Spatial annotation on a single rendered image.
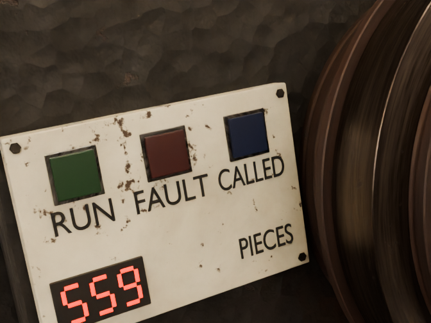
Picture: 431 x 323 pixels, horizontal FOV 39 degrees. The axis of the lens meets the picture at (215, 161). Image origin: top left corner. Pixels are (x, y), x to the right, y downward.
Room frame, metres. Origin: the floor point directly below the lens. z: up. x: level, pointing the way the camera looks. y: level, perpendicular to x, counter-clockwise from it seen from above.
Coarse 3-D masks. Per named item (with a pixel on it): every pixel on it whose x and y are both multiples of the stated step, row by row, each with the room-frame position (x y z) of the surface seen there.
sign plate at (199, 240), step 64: (64, 128) 0.49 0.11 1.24; (128, 128) 0.51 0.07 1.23; (192, 128) 0.53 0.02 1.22; (128, 192) 0.50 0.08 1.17; (192, 192) 0.53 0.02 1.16; (256, 192) 0.55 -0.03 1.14; (64, 256) 0.48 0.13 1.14; (128, 256) 0.50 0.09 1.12; (192, 256) 0.52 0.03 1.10; (256, 256) 0.55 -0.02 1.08; (64, 320) 0.47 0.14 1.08; (128, 320) 0.49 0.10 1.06
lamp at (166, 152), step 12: (168, 132) 0.52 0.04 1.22; (180, 132) 0.52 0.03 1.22; (156, 144) 0.51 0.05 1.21; (168, 144) 0.52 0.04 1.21; (180, 144) 0.52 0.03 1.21; (156, 156) 0.51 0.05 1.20; (168, 156) 0.51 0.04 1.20; (180, 156) 0.52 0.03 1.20; (156, 168) 0.51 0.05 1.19; (168, 168) 0.51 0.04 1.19; (180, 168) 0.52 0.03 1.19
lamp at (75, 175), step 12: (60, 156) 0.48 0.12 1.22; (72, 156) 0.48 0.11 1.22; (84, 156) 0.49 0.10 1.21; (60, 168) 0.48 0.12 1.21; (72, 168) 0.48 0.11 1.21; (84, 168) 0.48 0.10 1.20; (96, 168) 0.49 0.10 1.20; (60, 180) 0.48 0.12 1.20; (72, 180) 0.48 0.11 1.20; (84, 180) 0.48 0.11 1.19; (96, 180) 0.49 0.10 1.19; (60, 192) 0.48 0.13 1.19; (72, 192) 0.48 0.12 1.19; (84, 192) 0.48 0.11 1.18; (96, 192) 0.49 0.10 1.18
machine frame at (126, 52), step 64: (0, 0) 0.49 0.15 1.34; (64, 0) 0.51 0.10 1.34; (128, 0) 0.54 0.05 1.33; (192, 0) 0.56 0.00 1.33; (256, 0) 0.59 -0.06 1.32; (320, 0) 0.62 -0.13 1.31; (0, 64) 0.49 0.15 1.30; (64, 64) 0.51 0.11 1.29; (128, 64) 0.53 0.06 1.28; (192, 64) 0.56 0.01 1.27; (256, 64) 0.58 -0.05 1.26; (320, 64) 0.61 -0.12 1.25; (0, 128) 0.48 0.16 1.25; (0, 192) 0.48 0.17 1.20; (0, 256) 0.55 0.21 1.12; (0, 320) 0.55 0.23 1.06; (192, 320) 0.54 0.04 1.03; (256, 320) 0.57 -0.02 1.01; (320, 320) 0.60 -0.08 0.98
